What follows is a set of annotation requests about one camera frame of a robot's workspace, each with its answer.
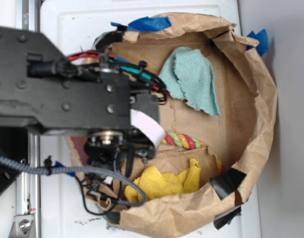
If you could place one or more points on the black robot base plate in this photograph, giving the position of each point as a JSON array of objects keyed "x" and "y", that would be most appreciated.
[{"x": 6, "y": 158}]

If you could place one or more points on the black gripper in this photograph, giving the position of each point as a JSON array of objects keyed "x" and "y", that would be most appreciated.
[{"x": 111, "y": 149}]

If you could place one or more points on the brown paper bag bin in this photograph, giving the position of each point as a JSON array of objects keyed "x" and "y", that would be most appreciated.
[{"x": 237, "y": 143}]

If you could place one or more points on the blue tape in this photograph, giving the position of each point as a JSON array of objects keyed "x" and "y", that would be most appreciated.
[
  {"x": 149, "y": 24},
  {"x": 262, "y": 37}
]

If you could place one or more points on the teal cloth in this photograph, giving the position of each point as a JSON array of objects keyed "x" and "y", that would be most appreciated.
[{"x": 189, "y": 75}]

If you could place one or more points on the white tray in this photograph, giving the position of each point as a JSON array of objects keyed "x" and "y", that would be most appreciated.
[{"x": 73, "y": 25}]

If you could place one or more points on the aluminium rail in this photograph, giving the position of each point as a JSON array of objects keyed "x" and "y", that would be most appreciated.
[{"x": 28, "y": 185}]

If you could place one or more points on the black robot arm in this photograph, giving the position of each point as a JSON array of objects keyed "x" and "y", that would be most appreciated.
[{"x": 43, "y": 92}]

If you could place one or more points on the metal corner bracket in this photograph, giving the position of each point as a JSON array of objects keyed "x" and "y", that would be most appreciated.
[{"x": 23, "y": 226}]

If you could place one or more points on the yellow cloth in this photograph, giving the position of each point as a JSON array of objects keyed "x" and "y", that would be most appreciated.
[{"x": 156, "y": 184}]

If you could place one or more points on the blue tape right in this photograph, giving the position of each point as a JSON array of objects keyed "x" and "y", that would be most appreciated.
[{"x": 262, "y": 37}]

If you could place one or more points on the blue tape top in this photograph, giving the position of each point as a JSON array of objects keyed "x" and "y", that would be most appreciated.
[{"x": 149, "y": 24}]

